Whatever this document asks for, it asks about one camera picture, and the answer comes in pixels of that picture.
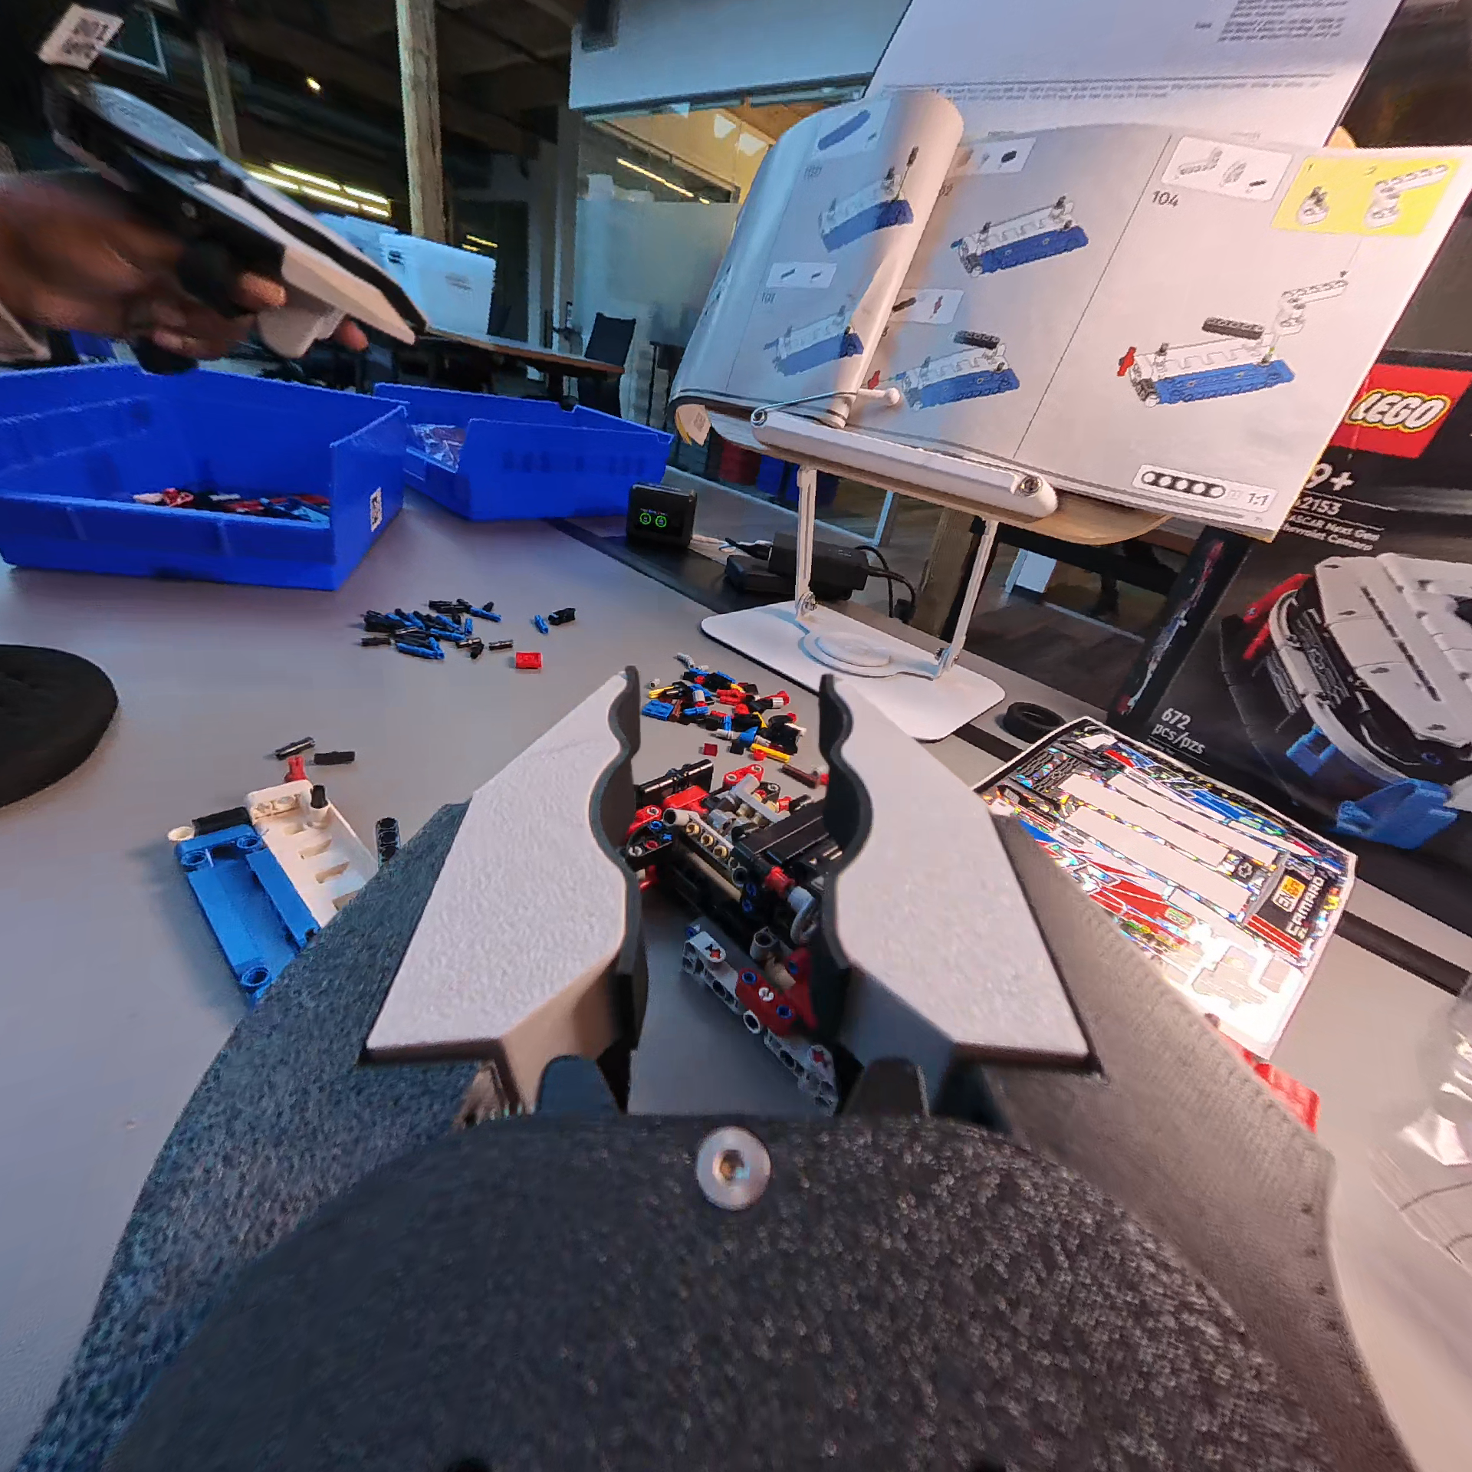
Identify blue and white lego panel assembly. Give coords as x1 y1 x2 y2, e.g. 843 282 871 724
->
172 777 381 1001

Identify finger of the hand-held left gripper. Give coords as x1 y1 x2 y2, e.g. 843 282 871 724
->
215 158 431 341
209 183 419 349

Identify blue plastic parts bin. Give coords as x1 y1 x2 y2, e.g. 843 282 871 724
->
0 362 407 593
372 385 675 522

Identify stack of white storage boxes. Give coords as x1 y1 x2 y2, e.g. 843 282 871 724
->
315 211 499 336

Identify white book stand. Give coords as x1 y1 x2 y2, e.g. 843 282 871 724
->
703 393 1061 744

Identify lego sticker sheet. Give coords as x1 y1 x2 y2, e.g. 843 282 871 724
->
975 716 1358 1060

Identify black padded wrist rest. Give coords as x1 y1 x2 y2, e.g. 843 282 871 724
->
0 640 119 811

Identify printed white paper sheet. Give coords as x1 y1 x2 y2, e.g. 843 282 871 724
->
861 0 1407 151

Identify pile of mixed lego pieces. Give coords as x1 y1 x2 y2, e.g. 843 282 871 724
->
642 652 830 763

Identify wooden support post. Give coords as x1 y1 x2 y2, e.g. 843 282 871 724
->
392 0 449 239

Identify black power cable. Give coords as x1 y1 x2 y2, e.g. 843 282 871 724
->
854 543 918 620

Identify lego instruction booklet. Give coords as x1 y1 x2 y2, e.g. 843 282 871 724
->
671 89 1472 543

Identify heap of red grey lego beams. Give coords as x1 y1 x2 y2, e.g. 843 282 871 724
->
132 488 337 522

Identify black power adapter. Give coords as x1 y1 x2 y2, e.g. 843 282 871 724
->
723 531 880 601

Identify lego set box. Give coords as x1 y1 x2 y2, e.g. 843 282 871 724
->
1108 345 1472 913

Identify person's left hand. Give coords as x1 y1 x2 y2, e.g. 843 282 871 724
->
0 176 372 374

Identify pile of blue black lego pins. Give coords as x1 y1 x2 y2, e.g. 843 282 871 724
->
358 595 580 670

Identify black device with green display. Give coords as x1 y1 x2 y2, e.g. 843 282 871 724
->
625 484 699 546

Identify wooden stand board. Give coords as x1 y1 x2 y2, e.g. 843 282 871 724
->
706 410 1178 546

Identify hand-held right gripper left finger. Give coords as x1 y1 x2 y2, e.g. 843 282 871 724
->
365 666 647 1110

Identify crumpled clear plastic bags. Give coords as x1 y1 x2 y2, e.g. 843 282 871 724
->
1374 978 1472 1242

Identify partly built lego car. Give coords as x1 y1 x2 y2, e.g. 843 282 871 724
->
622 750 1326 1132

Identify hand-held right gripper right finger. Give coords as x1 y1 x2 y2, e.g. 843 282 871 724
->
819 675 1092 1110

